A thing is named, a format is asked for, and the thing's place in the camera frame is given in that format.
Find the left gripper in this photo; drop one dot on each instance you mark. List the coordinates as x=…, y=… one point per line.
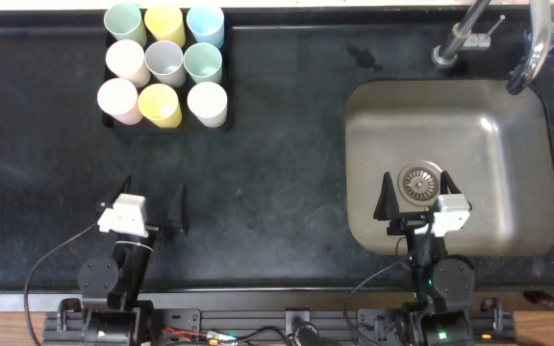
x=159, y=230

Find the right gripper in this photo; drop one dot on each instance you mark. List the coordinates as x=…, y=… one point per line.
x=404, y=226

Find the yellow cup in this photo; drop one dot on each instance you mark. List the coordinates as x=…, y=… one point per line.
x=158, y=103
x=164, y=23

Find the pink cup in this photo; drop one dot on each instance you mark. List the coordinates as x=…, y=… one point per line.
x=118, y=98

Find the white cup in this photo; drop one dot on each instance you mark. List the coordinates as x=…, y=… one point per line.
x=207, y=102
x=125, y=60

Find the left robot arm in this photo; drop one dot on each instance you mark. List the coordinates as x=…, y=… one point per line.
x=133, y=269

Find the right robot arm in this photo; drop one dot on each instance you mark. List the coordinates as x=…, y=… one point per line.
x=452, y=279

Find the steel sink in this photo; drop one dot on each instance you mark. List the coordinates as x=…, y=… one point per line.
x=498, y=144

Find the grey cup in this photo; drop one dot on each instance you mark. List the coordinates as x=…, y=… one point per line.
x=164, y=60

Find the black tray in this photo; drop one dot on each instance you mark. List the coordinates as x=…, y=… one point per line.
x=227, y=72

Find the blue cup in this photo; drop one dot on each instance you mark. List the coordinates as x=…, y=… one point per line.
x=205, y=24

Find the steel tap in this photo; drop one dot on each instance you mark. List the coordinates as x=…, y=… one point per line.
x=541, y=43

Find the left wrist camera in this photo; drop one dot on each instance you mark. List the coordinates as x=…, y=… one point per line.
x=123, y=216

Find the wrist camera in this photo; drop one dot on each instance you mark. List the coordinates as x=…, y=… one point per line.
x=123, y=216
x=450, y=214

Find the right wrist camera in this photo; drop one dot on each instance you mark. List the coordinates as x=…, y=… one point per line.
x=450, y=214

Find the mounting rail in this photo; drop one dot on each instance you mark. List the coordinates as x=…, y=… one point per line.
x=238, y=319

